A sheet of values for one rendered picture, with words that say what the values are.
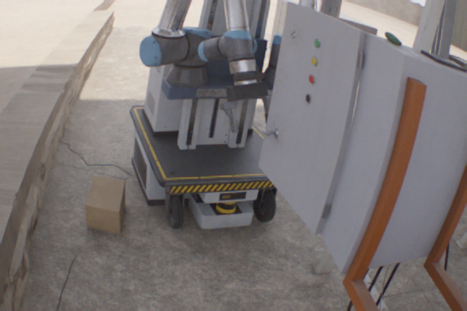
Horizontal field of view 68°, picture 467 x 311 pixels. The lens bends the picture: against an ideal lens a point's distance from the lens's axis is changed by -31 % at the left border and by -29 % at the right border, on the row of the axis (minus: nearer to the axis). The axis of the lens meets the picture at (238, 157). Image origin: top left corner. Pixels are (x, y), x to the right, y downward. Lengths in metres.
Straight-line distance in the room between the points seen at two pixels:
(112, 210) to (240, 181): 0.63
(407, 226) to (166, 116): 1.60
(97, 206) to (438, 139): 1.64
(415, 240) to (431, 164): 0.26
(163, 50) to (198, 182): 0.65
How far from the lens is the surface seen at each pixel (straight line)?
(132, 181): 2.67
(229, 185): 2.15
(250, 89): 1.58
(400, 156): 0.98
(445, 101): 1.07
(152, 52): 1.83
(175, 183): 2.07
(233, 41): 1.56
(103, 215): 2.19
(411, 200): 1.14
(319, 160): 1.26
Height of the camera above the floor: 1.36
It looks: 26 degrees down
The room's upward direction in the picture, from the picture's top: 10 degrees clockwise
